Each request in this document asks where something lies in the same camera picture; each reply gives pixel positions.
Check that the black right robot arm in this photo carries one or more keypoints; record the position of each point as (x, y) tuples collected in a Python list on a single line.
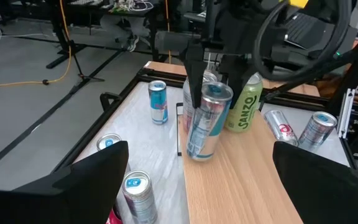
[(294, 57)]

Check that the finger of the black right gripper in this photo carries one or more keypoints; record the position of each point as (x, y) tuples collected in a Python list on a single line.
[(194, 77), (236, 74)]

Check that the silver Diet Coke can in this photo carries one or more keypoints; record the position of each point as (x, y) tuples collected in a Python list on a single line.
[(280, 127)]

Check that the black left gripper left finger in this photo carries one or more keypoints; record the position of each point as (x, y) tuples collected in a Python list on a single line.
[(82, 193)]

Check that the green Sanzo can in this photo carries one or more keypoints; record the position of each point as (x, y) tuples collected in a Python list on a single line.
[(244, 115)]

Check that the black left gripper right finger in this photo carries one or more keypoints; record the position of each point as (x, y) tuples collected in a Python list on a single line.
[(328, 196)]

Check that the light blue Red Bull can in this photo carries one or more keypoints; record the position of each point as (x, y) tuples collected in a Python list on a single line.
[(208, 124), (158, 105), (138, 202)]

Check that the black tripod stand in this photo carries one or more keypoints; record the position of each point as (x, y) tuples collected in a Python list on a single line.
[(81, 74)]

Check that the thin black frame rod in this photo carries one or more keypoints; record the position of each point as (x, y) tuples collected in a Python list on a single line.
[(306, 77)]

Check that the yellow tape tag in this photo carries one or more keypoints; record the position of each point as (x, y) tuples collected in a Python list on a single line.
[(298, 3)]

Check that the silver aluminium extrusion bar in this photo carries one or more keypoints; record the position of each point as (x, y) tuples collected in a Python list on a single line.
[(345, 115)]

